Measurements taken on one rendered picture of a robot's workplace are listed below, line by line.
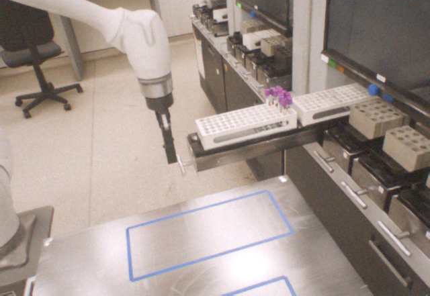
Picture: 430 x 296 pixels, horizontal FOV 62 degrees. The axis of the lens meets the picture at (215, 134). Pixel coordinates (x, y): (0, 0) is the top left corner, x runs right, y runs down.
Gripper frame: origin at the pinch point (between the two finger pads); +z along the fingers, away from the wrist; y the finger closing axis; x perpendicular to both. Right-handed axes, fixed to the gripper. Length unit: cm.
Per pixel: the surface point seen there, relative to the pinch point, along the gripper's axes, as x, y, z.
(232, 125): -19.3, -2.9, -6.2
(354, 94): -60, -2, -6
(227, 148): -16.2, -5.7, -0.6
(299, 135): -39.1, -6.8, 0.5
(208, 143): -11.0, -4.9, -3.5
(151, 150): 7, 126, 80
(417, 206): -48, -45, -2
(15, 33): 88, 221, 7
